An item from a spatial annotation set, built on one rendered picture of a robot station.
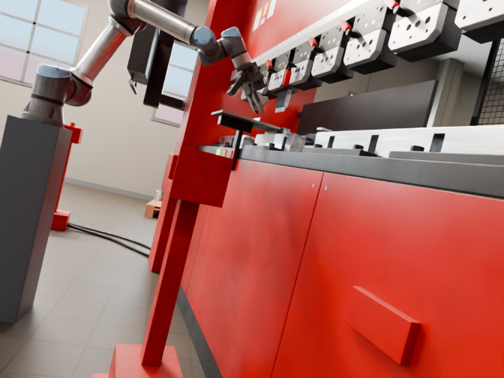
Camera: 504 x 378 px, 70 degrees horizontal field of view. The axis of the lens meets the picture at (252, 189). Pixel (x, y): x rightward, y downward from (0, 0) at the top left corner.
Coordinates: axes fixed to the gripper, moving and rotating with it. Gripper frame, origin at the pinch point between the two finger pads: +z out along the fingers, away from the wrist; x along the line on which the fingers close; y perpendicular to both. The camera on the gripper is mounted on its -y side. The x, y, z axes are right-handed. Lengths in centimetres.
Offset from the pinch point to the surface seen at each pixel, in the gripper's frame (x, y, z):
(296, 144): -24.2, 0.0, 15.1
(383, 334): -105, -36, 32
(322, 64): -36.0, 14.8, -8.6
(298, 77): -19.2, 13.5, -7.1
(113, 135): 432, -58, -22
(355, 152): -73, -8, 13
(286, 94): -3.7, 13.6, -1.8
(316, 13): -20.5, 29.9, -25.9
